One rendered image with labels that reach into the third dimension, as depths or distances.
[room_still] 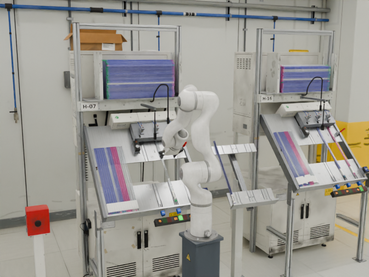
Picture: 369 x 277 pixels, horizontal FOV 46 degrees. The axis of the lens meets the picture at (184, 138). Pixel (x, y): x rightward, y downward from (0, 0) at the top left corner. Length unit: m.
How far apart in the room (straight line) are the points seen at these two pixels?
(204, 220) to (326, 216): 1.87
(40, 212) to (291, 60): 2.42
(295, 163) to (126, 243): 1.42
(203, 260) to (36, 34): 2.84
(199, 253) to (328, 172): 1.54
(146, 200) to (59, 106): 1.96
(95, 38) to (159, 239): 1.55
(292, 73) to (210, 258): 1.84
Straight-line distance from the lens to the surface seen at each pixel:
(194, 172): 2.32
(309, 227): 4.00
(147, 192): 2.89
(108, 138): 3.08
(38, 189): 4.67
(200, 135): 2.33
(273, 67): 3.69
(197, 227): 2.44
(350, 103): 5.59
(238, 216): 3.19
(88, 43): 3.37
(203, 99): 2.33
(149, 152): 3.07
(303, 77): 3.82
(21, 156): 4.57
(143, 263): 3.31
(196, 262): 2.47
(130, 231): 3.18
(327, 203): 4.05
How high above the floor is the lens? 1.69
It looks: 11 degrees down
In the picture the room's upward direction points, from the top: straight up
